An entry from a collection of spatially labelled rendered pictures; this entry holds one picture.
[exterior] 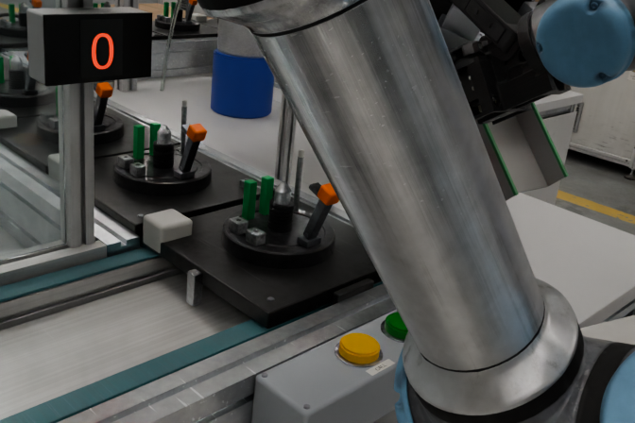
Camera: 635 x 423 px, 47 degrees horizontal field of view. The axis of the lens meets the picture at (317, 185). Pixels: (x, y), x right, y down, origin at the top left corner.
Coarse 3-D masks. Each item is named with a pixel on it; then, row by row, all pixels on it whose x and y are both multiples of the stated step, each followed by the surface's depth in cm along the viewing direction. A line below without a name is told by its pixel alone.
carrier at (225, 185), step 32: (160, 128) 104; (96, 160) 111; (128, 160) 103; (160, 160) 104; (96, 192) 99; (128, 192) 100; (160, 192) 100; (192, 192) 102; (224, 192) 104; (128, 224) 92
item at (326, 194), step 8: (312, 184) 83; (328, 184) 82; (320, 192) 82; (328, 192) 81; (320, 200) 83; (328, 200) 81; (336, 200) 82; (320, 208) 83; (328, 208) 83; (312, 216) 84; (320, 216) 83; (312, 224) 84; (320, 224) 85; (304, 232) 86; (312, 232) 85
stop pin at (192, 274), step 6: (192, 270) 82; (192, 276) 81; (198, 276) 82; (192, 282) 82; (198, 282) 82; (192, 288) 82; (198, 288) 82; (186, 294) 83; (192, 294) 82; (198, 294) 83; (186, 300) 83; (192, 300) 82; (198, 300) 83
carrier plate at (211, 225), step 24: (216, 216) 96; (192, 240) 89; (216, 240) 89; (336, 240) 93; (192, 264) 83; (216, 264) 83; (240, 264) 84; (336, 264) 86; (360, 264) 87; (216, 288) 81; (240, 288) 79; (264, 288) 79; (288, 288) 80; (312, 288) 80; (336, 288) 82; (264, 312) 75; (288, 312) 77
